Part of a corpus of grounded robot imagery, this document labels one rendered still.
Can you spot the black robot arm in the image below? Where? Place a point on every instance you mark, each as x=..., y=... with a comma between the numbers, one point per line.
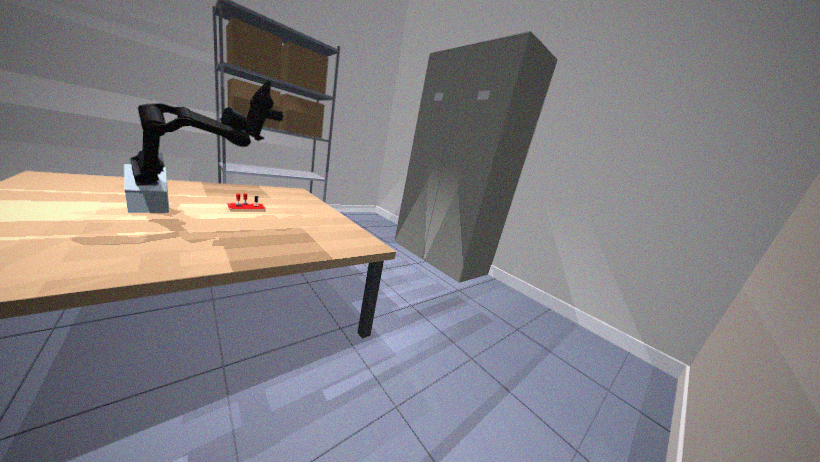
x=146, y=166

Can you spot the red circuit board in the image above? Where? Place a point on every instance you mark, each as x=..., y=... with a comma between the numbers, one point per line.
x=245, y=205

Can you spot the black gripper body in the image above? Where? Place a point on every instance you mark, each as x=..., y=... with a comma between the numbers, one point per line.
x=258, y=107

